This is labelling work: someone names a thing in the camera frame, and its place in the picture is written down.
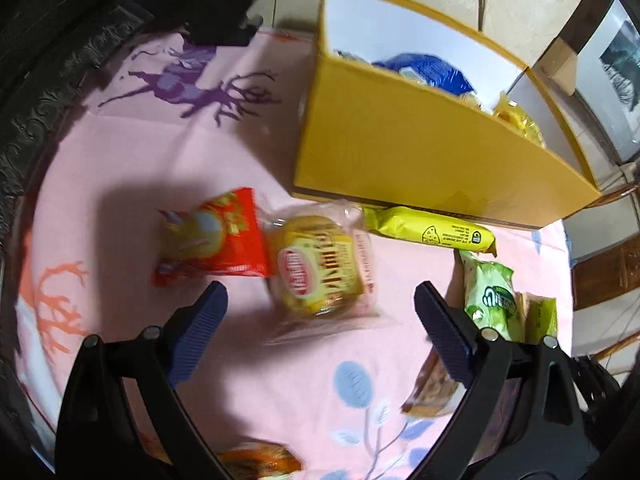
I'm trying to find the lime green snack packet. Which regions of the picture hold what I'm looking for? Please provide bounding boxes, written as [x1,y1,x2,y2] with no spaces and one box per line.
[521,292,558,344]

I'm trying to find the brown bread packet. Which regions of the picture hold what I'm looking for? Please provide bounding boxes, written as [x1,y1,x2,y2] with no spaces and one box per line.
[401,348,466,418]

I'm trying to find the red orange snack bag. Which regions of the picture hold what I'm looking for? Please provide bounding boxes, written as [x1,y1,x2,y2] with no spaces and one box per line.
[217,440,304,479]

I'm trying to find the wooden chair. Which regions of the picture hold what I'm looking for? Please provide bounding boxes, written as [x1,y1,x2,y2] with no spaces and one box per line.
[569,179,640,376]

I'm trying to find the yellow long snack bar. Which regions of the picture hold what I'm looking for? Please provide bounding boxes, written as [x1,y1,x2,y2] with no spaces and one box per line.
[362,206,497,257]

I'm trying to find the red round cake packet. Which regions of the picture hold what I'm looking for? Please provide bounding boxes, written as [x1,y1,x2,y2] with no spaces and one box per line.
[152,188,269,287]

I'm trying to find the round bread yellow label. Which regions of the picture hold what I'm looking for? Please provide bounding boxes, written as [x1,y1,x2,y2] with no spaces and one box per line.
[260,200,394,344]

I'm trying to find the yellow cake packet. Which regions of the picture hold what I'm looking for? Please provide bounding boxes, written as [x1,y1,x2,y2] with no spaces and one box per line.
[492,92,546,148]

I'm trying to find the yellow cardboard box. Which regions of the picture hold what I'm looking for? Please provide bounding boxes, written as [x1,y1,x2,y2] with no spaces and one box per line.
[293,0,601,229]

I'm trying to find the framed landscape painting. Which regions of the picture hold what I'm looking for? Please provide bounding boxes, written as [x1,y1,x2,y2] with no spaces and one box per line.
[556,0,639,164]

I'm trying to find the cardboard corner protector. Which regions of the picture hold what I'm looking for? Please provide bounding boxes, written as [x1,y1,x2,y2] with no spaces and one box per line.
[534,37,577,96]

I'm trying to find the blue cookie snack bag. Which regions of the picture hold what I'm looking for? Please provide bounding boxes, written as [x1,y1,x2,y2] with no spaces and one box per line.
[372,53,475,96]

